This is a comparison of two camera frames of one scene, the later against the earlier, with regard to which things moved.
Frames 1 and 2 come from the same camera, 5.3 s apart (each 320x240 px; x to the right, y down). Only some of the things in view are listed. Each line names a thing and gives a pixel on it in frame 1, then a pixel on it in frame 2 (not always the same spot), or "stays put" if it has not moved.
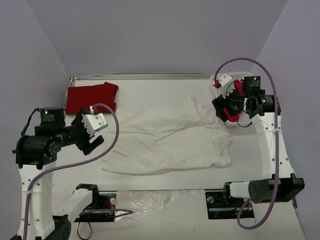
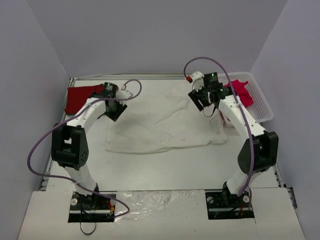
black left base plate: x=103 y=202 stays put
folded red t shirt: x=87 y=96 stays put
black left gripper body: x=81 y=135 to x=116 y=111
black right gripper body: x=223 y=106 to x=197 y=99
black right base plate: x=221 y=206 stays put
